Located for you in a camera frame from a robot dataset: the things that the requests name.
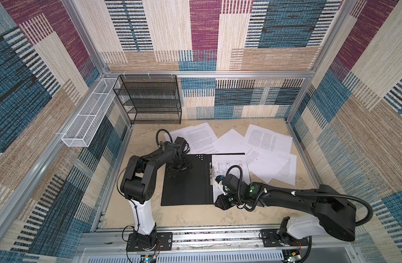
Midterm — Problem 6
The orange black file folder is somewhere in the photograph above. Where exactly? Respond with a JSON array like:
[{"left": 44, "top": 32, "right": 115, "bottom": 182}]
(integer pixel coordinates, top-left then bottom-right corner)
[{"left": 160, "top": 152, "right": 251, "bottom": 207}]

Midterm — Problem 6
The white paper technical drawing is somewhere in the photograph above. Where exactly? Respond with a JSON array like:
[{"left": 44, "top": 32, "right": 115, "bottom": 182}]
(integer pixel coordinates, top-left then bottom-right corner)
[{"left": 211, "top": 153, "right": 251, "bottom": 203}]

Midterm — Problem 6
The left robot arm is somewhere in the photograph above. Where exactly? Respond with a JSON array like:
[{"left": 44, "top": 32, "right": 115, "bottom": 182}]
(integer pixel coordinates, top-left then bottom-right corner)
[{"left": 119, "top": 129, "right": 192, "bottom": 250}]

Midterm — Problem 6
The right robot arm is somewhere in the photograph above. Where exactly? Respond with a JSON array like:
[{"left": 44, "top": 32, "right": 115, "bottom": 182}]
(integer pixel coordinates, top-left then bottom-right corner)
[{"left": 215, "top": 165, "right": 374, "bottom": 244}]

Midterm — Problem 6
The blank-side white sheet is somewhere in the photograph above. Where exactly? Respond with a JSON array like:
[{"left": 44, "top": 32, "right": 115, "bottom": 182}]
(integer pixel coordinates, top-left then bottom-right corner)
[{"left": 212, "top": 129, "right": 252, "bottom": 154}]

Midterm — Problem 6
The far right printed sheet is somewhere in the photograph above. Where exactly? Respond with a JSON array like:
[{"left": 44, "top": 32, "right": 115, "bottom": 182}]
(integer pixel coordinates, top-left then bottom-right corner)
[{"left": 242, "top": 124, "right": 293, "bottom": 155}]

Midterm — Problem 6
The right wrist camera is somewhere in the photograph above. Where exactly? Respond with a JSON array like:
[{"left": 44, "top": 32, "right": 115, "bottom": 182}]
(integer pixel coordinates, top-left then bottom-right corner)
[{"left": 215, "top": 174, "right": 240, "bottom": 194}]

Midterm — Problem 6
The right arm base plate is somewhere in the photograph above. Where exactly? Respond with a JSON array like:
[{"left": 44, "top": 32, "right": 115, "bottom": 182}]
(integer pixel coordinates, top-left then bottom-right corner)
[{"left": 259, "top": 229, "right": 309, "bottom": 247}]

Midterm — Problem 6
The black wire mesh shelf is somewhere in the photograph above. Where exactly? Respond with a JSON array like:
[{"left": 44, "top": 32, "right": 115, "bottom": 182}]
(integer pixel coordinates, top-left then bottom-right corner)
[{"left": 113, "top": 75, "right": 182, "bottom": 124}]

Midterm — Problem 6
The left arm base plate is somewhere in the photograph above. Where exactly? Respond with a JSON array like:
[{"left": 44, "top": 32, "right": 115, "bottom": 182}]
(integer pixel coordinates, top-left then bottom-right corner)
[{"left": 126, "top": 232, "right": 173, "bottom": 252}]

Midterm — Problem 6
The white wire mesh basket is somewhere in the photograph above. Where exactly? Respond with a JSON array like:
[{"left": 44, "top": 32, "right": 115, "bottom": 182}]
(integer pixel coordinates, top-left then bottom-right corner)
[{"left": 62, "top": 78, "right": 117, "bottom": 147}]

